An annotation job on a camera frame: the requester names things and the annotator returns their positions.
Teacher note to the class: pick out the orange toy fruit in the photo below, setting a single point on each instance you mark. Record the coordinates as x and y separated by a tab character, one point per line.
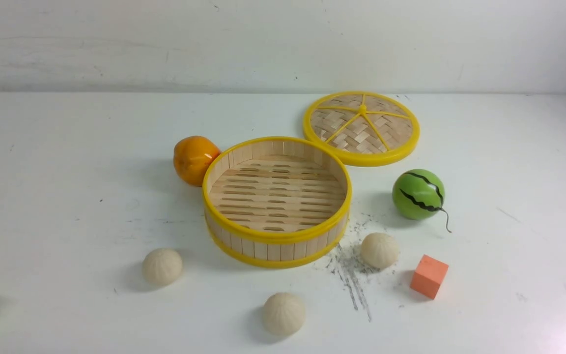
192	156

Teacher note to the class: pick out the yellow bamboo steamer tray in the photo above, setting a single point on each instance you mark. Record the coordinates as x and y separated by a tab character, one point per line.
276	201

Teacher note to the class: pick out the white bun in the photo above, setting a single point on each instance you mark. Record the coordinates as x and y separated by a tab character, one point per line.
283	314
379	250
161	267

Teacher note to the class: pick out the green toy watermelon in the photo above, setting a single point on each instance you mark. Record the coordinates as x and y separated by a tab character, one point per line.
419	195

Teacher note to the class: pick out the yellow bamboo steamer lid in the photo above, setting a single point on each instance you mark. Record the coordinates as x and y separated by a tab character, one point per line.
362	129

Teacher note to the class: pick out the orange foam cube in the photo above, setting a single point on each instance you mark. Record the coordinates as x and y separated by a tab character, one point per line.
428	276

